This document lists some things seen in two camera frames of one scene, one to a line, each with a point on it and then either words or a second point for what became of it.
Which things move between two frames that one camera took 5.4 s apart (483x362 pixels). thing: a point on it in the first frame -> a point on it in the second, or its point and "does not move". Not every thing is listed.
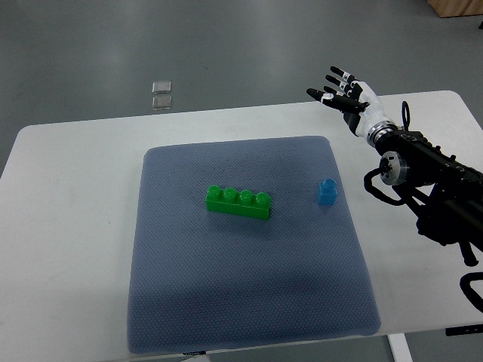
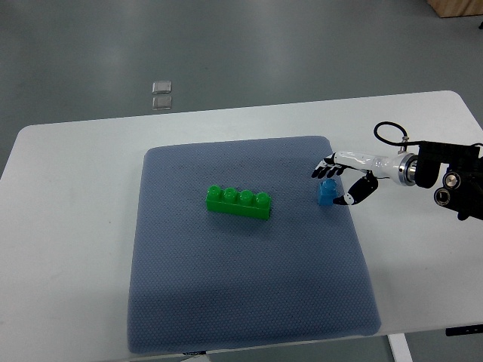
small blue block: [328, 191] does not move
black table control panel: [475, 329] does not move
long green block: [242, 202] does not move
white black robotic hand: [357, 100] -> [402, 167]
